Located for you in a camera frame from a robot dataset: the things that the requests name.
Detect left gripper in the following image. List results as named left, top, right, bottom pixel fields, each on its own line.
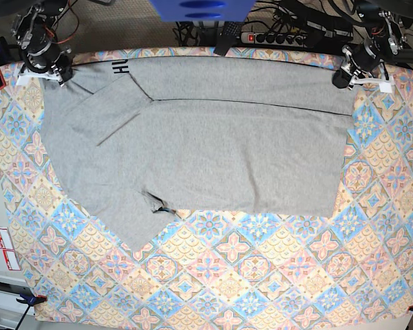
left=332, top=39, right=388, bottom=91

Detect blue orange clamp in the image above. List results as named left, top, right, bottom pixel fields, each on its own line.
left=15, top=294, right=47, bottom=330

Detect black power strip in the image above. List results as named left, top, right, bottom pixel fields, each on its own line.
left=240, top=32, right=308, bottom=47

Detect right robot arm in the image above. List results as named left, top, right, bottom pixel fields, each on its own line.
left=11, top=1, right=73, bottom=86

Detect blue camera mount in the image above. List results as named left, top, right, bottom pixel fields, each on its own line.
left=150, top=0, right=256, bottom=22

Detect red white stickers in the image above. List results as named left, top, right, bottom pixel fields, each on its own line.
left=0, top=227, right=21, bottom=272

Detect patterned tablecloth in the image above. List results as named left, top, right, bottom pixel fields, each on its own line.
left=0, top=47, right=413, bottom=329

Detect grey T-shirt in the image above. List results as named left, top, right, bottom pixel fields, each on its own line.
left=41, top=57, right=355, bottom=250

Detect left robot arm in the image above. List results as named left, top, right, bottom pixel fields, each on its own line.
left=329, top=1, right=405, bottom=93

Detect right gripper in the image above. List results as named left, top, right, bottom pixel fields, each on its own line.
left=20, top=32, right=72, bottom=86

